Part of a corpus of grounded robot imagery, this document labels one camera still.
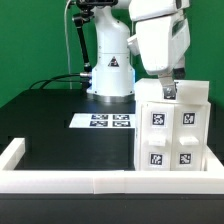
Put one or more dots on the white door panel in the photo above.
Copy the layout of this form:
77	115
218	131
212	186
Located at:
156	136
188	137

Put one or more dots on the small white cabinet top block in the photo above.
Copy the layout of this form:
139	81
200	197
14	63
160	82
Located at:
182	92

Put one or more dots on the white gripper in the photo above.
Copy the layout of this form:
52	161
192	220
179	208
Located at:
162	42

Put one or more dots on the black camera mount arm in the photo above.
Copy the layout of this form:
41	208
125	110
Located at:
85	15

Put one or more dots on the white U-shaped fence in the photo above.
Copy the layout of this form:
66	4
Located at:
208	181

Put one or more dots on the white cabinet body box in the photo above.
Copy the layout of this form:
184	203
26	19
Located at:
138	129

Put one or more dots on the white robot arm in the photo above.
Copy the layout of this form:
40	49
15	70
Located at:
113	77

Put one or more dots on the white marker sheet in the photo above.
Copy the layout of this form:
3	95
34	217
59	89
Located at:
97	120

